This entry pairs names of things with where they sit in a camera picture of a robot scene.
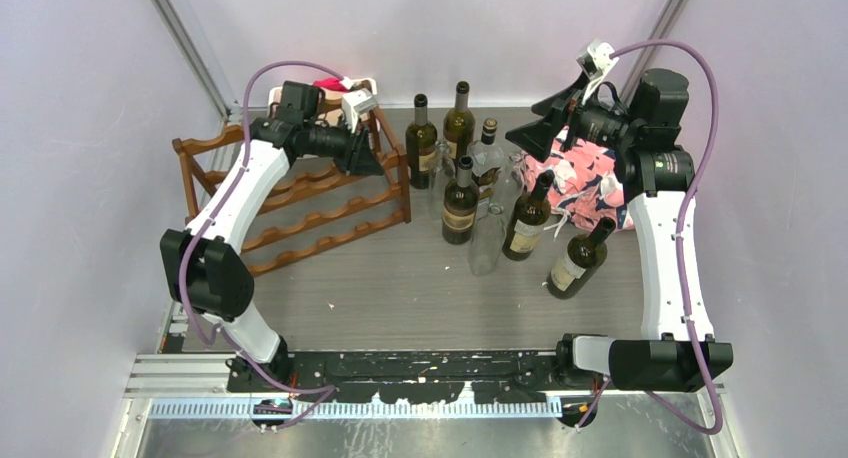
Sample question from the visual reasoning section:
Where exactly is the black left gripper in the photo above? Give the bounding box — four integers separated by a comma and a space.
303, 113, 384, 175

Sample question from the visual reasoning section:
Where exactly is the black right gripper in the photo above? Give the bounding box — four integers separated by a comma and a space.
506, 70, 641, 163

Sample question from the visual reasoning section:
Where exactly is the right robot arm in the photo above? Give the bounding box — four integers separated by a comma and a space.
506, 68, 734, 393

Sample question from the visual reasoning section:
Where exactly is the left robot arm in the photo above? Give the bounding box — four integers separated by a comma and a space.
160, 78, 383, 391

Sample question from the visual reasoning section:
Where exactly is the dark green bottle far left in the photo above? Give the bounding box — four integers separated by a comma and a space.
405, 93, 438, 189

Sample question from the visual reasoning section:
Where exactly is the dark green bottle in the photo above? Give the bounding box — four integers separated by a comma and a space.
405, 93, 438, 189
443, 81, 476, 161

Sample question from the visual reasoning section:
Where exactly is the wooden wine rack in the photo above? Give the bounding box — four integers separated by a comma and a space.
173, 105, 412, 277

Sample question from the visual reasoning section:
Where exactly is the clear bottle with dark cap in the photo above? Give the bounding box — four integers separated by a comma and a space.
468, 118, 505, 216

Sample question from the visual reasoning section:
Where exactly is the clear glass bottle by cloth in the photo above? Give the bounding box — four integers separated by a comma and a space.
492, 152, 524, 215

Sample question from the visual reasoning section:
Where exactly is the small clear glass bottle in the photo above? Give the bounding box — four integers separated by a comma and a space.
426, 140, 455, 221

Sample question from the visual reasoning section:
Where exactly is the dark green bottle far back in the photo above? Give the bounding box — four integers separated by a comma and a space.
443, 81, 476, 161

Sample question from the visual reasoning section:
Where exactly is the dark bottle cream label centre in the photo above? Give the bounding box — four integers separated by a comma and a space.
502, 170, 555, 261

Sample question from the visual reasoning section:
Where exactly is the dark bottle brown label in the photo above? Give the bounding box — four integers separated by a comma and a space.
442, 155, 480, 245

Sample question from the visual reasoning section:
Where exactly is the dark bottle white label right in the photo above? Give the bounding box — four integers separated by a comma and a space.
546, 217, 617, 300

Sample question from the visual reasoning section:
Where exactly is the white plastic basket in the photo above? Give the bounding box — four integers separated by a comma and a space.
260, 77, 377, 130

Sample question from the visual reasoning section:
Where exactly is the pink shark print cloth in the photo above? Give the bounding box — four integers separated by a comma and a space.
520, 128, 634, 231

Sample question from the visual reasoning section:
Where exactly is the red cloth in basket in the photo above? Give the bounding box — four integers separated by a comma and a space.
313, 77, 348, 93

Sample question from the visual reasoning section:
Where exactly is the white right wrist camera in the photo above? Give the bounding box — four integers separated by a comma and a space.
577, 40, 619, 95

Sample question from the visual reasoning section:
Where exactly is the aluminium corner post right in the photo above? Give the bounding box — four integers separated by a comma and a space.
623, 0, 689, 101

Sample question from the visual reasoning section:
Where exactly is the aluminium corner post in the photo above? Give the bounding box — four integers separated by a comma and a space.
150, 0, 238, 123
623, 0, 689, 101

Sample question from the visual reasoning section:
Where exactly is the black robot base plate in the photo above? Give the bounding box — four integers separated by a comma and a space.
225, 350, 607, 405

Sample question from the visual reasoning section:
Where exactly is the aluminium corner post left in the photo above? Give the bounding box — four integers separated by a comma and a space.
150, 0, 238, 123

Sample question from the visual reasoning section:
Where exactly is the aluminium frame rail front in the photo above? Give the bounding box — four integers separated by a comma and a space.
124, 352, 727, 421

